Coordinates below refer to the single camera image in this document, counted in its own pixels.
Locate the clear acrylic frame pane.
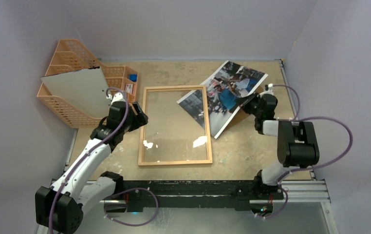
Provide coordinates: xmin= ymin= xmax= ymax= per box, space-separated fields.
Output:
xmin=142 ymin=89 xmax=209 ymax=163

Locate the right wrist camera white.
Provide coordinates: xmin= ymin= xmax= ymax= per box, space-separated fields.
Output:
xmin=260 ymin=83 xmax=274 ymax=96

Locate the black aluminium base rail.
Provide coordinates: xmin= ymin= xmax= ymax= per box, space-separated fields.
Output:
xmin=45 ymin=179 xmax=331 ymax=212

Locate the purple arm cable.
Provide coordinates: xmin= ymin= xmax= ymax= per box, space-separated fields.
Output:
xmin=271 ymin=84 xmax=354 ymax=185
xmin=47 ymin=87 xmax=130 ymax=234

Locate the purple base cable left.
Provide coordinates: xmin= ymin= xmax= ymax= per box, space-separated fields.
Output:
xmin=103 ymin=187 xmax=159 ymax=227

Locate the orange plastic file organizer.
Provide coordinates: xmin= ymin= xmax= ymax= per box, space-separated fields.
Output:
xmin=37 ymin=39 xmax=140 ymax=128

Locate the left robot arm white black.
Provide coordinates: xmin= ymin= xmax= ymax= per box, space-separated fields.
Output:
xmin=35 ymin=101 xmax=148 ymax=234

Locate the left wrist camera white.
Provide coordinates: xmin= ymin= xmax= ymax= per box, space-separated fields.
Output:
xmin=106 ymin=92 xmax=126 ymax=105

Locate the street scene photo print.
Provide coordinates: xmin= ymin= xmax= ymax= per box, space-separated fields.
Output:
xmin=176 ymin=60 xmax=269 ymax=139

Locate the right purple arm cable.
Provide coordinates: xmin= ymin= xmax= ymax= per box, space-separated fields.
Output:
xmin=271 ymin=84 xmax=354 ymax=185

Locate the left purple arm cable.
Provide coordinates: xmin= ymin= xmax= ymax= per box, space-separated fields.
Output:
xmin=47 ymin=87 xmax=130 ymax=234

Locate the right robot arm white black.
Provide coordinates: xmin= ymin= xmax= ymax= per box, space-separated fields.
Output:
xmin=236 ymin=93 xmax=320 ymax=198

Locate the blue small item in organizer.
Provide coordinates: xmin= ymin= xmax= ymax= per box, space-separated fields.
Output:
xmin=129 ymin=74 xmax=138 ymax=82

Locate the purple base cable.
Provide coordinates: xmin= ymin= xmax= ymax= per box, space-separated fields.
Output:
xmin=103 ymin=187 xmax=159 ymax=227
xmin=253 ymin=184 xmax=289 ymax=220

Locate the wooden picture frame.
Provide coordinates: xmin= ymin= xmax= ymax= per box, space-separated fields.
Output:
xmin=137 ymin=85 xmax=213 ymax=167

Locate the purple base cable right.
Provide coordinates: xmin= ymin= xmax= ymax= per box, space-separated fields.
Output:
xmin=253 ymin=184 xmax=289 ymax=220

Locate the white board in organizer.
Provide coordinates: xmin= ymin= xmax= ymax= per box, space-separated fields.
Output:
xmin=40 ymin=67 xmax=110 ymax=118

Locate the red white small box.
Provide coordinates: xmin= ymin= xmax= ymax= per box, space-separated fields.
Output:
xmin=125 ymin=83 xmax=134 ymax=95

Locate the brown frame backing board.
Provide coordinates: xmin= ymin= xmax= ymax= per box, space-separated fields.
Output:
xmin=225 ymin=87 xmax=264 ymax=131

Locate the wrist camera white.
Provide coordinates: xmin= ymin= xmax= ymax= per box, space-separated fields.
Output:
xmin=106 ymin=92 xmax=126 ymax=105
xmin=260 ymin=83 xmax=274 ymax=96

